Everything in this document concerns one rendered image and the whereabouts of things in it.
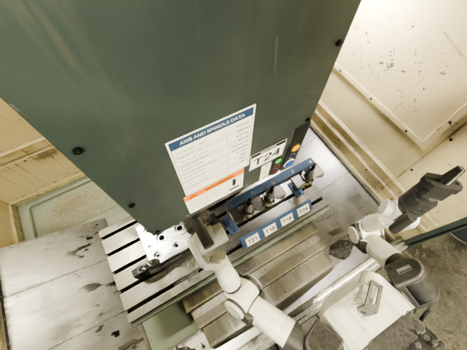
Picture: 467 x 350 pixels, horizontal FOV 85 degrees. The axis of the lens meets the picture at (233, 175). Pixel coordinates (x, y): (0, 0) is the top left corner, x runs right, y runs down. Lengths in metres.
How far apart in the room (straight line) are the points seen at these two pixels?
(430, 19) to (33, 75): 1.16
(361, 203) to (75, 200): 1.91
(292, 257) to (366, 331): 0.71
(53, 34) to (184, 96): 0.15
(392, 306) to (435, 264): 1.86
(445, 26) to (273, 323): 1.13
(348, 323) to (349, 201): 0.90
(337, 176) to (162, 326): 1.37
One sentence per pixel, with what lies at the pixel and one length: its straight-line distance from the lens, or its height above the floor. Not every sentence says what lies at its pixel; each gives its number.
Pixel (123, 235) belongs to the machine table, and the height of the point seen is 0.90.
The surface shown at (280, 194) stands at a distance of 1.18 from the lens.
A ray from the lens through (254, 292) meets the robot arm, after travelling 0.97.
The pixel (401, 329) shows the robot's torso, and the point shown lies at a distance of 1.03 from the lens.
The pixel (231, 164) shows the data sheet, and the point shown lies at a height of 1.80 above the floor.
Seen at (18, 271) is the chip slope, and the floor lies 0.82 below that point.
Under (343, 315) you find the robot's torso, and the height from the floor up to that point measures 1.34.
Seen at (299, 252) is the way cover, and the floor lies 0.73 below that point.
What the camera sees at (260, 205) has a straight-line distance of 1.14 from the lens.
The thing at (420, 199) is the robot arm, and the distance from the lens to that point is 1.02.
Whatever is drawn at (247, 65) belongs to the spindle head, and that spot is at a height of 2.04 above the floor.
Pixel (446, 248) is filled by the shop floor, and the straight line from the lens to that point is 2.99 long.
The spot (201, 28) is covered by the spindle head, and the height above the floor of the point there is 2.11.
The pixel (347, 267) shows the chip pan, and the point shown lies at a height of 0.67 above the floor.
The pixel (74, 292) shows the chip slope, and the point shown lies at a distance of 1.77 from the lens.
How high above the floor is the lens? 2.28
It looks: 63 degrees down
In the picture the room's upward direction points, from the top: 1 degrees clockwise
